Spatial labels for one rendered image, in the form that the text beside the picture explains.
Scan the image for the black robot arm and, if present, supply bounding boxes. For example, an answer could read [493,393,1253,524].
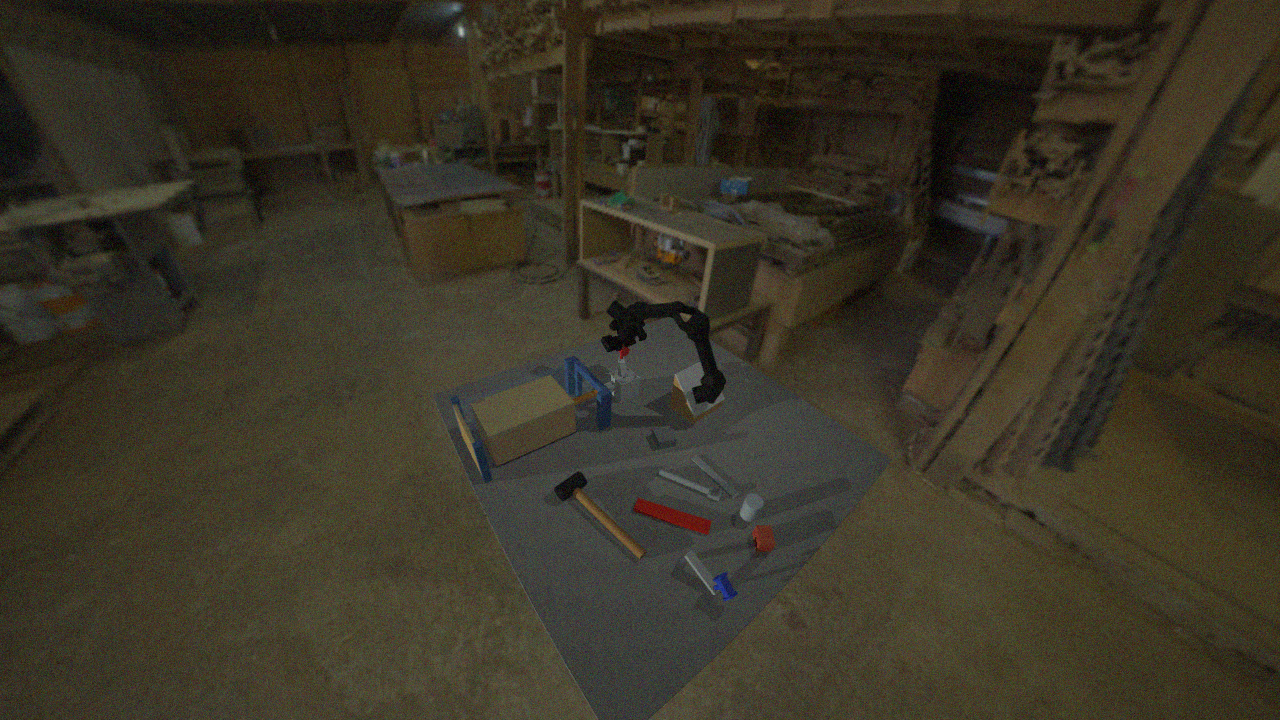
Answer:
[605,300,726,404]

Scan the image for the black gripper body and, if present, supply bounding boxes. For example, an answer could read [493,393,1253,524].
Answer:
[602,324,646,352]

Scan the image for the mallet with black head and wooden handle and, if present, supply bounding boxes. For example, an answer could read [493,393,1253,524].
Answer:
[554,471,646,559]

